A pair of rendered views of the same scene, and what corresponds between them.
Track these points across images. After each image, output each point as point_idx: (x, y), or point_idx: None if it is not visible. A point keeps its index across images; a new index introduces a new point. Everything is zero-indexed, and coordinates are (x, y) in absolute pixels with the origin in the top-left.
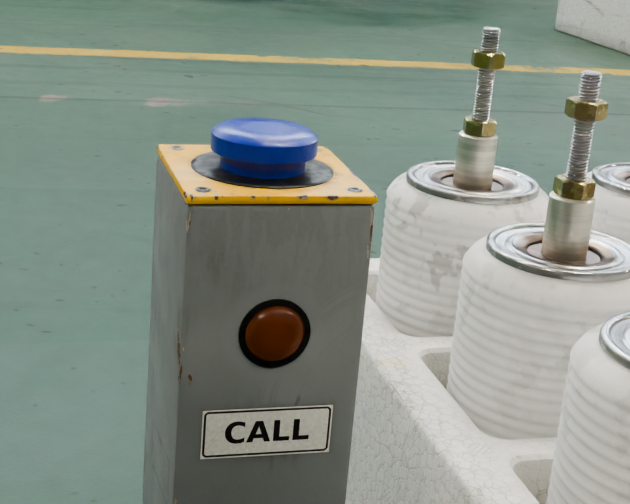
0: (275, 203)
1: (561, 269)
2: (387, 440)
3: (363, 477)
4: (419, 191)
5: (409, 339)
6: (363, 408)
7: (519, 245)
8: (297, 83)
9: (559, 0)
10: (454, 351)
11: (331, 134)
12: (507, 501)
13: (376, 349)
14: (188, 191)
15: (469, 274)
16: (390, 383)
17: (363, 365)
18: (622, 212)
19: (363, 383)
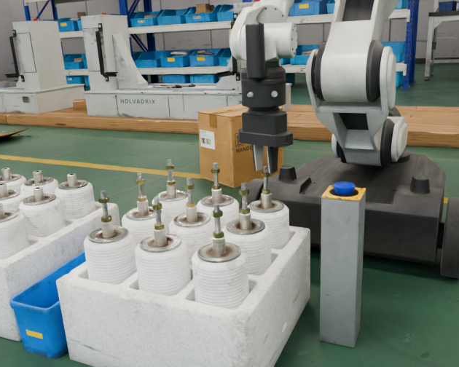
0: None
1: (259, 220)
2: (283, 282)
3: (278, 306)
4: (241, 253)
5: (259, 279)
6: (276, 293)
7: (253, 229)
8: None
9: None
10: (267, 258)
11: None
12: (293, 243)
13: (272, 278)
14: (364, 188)
15: (269, 234)
16: (281, 270)
17: (275, 284)
18: (186, 243)
19: (275, 287)
